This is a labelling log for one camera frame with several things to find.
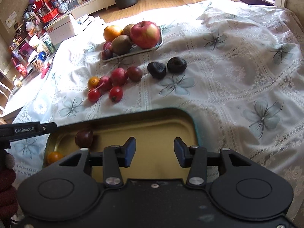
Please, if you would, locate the dark red plum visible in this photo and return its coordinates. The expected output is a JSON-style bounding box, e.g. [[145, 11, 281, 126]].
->
[[126, 66, 143, 82], [75, 129, 94, 148]]

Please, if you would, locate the small orange tangerine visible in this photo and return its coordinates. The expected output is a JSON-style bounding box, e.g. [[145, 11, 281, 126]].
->
[[47, 151, 64, 165]]

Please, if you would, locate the small orange kumquat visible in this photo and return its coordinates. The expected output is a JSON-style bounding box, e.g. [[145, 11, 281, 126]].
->
[[87, 76, 99, 89]]

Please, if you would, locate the red crabapple fruit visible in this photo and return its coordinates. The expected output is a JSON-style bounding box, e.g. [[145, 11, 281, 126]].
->
[[110, 67, 128, 86]]

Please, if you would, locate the black wrinkled fruit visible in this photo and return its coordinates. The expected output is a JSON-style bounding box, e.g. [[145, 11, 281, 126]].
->
[[147, 62, 166, 80], [167, 57, 187, 74]]

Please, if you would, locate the golden metal tray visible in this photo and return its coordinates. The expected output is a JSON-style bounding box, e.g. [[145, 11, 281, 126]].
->
[[45, 108, 199, 180]]

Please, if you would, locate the right cherry tomato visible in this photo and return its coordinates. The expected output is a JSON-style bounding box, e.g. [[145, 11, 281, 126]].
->
[[109, 86, 123, 102]]

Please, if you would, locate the cherry tomato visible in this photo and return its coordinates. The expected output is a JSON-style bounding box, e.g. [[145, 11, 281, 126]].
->
[[109, 86, 123, 102], [87, 89, 101, 103]]

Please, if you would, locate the left cherry tomato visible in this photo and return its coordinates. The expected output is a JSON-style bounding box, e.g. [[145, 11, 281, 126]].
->
[[87, 89, 101, 103]]

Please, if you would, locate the pink round dish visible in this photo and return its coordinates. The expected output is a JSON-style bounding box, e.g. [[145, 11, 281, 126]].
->
[[41, 63, 51, 79]]

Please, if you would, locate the red radish with root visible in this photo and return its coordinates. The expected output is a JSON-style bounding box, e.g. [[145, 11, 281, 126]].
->
[[95, 76, 112, 93]]

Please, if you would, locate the dark red plum on cloth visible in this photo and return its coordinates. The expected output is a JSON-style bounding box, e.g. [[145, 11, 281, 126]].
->
[[126, 66, 143, 82]]

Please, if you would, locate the white floral lace tablecloth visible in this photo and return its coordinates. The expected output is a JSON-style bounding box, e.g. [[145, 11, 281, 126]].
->
[[14, 1, 303, 223]]

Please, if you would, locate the dark plum on plate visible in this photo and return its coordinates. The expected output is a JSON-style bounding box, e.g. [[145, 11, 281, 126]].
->
[[101, 49, 113, 60]]

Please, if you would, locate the red plum on plate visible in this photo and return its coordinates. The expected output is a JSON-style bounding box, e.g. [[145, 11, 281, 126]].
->
[[103, 42, 112, 51]]

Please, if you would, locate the front brown kiwi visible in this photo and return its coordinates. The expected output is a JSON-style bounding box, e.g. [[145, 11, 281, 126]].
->
[[111, 35, 133, 55]]

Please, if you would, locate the white desk calendar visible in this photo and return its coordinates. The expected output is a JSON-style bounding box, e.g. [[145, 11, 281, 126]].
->
[[46, 14, 79, 45]]

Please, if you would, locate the large orange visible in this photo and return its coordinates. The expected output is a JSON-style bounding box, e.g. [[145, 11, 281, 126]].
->
[[104, 25, 123, 42]]

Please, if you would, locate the large red apple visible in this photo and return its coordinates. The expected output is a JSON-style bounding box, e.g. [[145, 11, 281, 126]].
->
[[130, 21, 161, 49]]

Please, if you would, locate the blue white porcelain vase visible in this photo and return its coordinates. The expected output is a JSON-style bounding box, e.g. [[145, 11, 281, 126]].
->
[[57, 0, 69, 14]]

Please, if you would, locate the white tv console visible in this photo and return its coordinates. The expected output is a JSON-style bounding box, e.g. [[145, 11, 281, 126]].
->
[[70, 0, 115, 19]]

